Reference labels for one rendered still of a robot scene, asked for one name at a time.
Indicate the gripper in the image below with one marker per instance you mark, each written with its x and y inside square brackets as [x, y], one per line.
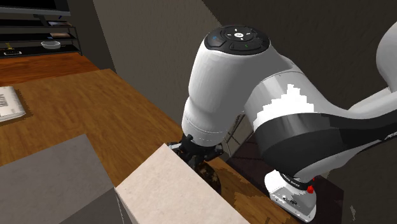
[198, 152]

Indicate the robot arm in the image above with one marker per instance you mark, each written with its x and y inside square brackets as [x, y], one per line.
[223, 86]

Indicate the dark brown round object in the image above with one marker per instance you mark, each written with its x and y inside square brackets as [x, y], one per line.
[211, 178]

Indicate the grey and beige sofa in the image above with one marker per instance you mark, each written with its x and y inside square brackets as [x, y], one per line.
[173, 192]

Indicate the wooden table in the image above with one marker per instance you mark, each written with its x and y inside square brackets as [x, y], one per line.
[93, 108]

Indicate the black shelf unit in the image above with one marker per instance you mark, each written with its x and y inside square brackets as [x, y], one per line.
[37, 49]

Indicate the white book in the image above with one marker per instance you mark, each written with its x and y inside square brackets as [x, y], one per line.
[9, 105]

